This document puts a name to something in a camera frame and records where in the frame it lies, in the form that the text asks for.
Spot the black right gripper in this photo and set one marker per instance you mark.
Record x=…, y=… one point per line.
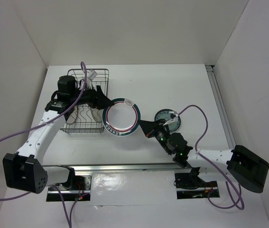
x=148, y=127

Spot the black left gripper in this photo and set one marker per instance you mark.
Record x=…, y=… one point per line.
x=101, y=101

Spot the clear glass plate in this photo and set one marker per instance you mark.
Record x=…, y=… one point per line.
x=96, y=115

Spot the white plate green red rim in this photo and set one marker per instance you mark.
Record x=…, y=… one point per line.
x=121, y=119

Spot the blue floral green plate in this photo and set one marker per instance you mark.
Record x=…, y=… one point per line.
x=162, y=114

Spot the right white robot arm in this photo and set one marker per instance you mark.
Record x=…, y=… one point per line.
x=239, y=164

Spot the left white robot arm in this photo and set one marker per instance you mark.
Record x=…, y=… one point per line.
x=24, y=170

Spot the grey wire dish rack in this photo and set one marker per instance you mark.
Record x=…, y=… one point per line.
x=85, y=124

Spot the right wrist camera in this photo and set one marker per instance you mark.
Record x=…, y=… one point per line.
x=171, y=118

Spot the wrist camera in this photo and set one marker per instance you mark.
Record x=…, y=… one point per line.
x=171, y=118
x=91, y=75

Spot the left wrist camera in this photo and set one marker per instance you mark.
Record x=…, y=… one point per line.
x=91, y=75

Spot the aluminium rail front edge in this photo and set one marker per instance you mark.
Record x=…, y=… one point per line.
x=126, y=167

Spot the aluminium rail edge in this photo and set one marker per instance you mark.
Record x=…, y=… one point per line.
x=126, y=167
x=221, y=108

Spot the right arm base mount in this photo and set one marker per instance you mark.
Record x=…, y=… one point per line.
x=186, y=188

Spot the aluminium rail right edge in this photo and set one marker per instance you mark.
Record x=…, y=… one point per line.
x=221, y=108

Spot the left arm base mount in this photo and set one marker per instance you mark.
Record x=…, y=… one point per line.
x=79, y=190

